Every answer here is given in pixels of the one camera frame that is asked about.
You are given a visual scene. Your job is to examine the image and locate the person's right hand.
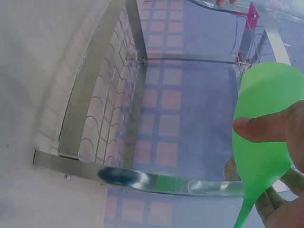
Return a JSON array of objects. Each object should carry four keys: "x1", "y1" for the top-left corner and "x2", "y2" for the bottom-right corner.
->
[{"x1": 232, "y1": 100, "x2": 304, "y2": 228}]

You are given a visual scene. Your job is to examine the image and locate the green plastic spoon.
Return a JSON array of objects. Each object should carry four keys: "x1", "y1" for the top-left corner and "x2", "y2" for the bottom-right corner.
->
[{"x1": 231, "y1": 62, "x2": 302, "y2": 228}]

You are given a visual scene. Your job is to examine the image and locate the brown round pad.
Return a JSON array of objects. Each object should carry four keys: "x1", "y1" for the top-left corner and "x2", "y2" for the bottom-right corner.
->
[{"x1": 224, "y1": 158, "x2": 241, "y2": 181}]

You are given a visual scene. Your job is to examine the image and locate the metal dish rack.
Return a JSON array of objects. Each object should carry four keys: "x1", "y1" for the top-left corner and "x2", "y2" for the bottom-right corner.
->
[{"x1": 32, "y1": 0, "x2": 297, "y2": 197}]

